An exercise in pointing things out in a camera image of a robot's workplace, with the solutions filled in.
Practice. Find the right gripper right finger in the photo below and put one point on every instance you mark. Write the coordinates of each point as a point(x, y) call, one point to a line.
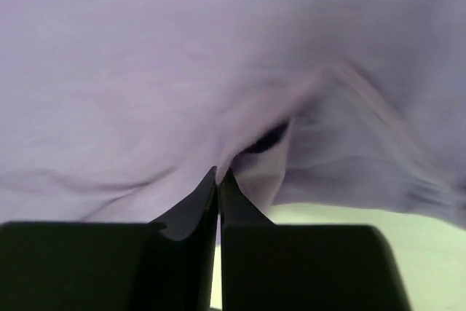
point(268, 266)

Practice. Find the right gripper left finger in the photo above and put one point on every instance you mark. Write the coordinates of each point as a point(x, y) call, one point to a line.
point(166, 264)

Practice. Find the purple t shirt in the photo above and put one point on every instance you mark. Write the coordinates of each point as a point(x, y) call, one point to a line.
point(114, 110)

